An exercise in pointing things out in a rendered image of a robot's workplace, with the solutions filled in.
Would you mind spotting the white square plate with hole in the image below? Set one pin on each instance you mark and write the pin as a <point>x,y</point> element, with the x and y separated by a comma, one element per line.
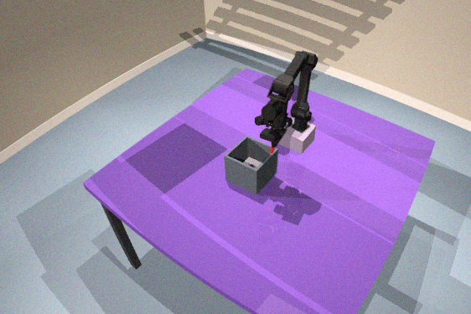
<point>252,162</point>

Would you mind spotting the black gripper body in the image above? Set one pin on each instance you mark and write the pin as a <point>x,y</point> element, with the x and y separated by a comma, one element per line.
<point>277,125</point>

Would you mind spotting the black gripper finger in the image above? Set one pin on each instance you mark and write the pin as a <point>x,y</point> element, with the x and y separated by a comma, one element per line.
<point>282,132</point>
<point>274,144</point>

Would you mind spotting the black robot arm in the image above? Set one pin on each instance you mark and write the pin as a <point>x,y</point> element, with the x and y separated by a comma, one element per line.
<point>284,86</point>

